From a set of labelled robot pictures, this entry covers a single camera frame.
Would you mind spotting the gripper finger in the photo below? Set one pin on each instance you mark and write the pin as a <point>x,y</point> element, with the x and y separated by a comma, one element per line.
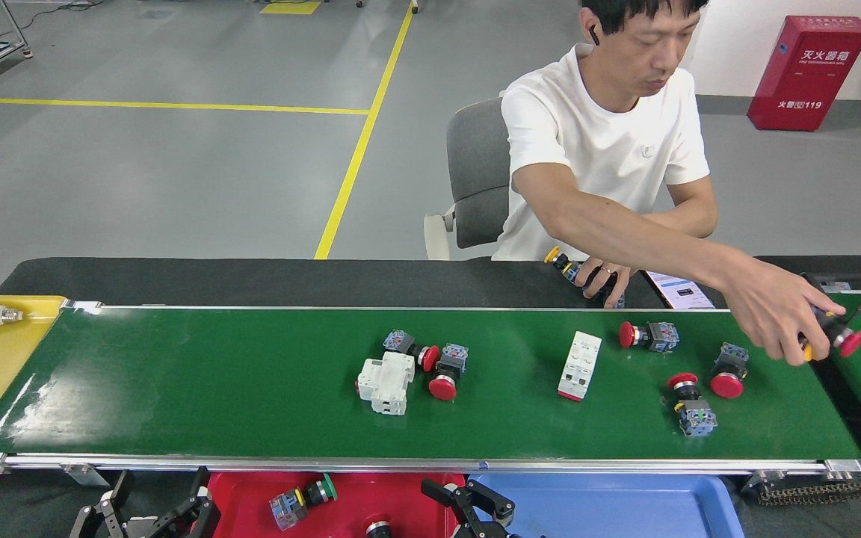
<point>434,487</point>
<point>501,508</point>
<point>125,482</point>
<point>203,482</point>

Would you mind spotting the white circuit breaker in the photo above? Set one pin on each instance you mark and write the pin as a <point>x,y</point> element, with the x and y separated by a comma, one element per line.
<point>580,362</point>
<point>386,385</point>

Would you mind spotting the person's right forearm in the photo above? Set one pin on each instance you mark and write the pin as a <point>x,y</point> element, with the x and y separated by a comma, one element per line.
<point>625,224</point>

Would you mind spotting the person's left forearm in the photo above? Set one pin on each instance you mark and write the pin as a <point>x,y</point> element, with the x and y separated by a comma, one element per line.
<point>681,224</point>

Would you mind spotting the red plastic tray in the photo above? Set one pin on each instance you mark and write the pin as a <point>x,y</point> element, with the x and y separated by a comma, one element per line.
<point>400,501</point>

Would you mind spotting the long green conveyor belt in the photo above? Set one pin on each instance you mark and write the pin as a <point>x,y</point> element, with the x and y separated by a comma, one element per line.
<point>214,388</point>

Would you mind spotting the blue plastic tray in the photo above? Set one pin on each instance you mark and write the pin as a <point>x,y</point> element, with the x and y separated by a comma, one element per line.
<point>610,508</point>

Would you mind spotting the person's left hand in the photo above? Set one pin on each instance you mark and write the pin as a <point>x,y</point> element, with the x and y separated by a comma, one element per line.
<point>606,275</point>

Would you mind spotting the person's right hand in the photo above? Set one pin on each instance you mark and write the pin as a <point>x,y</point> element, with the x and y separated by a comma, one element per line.
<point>770,306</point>

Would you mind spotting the smartphone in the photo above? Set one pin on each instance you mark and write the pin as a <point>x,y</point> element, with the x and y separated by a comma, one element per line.
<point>681,291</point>

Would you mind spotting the grey office chair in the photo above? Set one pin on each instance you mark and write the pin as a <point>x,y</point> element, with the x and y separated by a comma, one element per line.
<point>475,164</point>

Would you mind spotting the person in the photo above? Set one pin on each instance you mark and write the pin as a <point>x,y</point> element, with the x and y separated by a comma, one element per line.
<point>610,149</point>

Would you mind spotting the black earbud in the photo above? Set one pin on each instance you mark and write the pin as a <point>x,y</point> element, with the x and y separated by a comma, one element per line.
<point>593,34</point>

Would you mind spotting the red fire extinguisher cabinet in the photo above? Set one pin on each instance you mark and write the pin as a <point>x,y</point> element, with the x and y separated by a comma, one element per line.
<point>808,75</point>

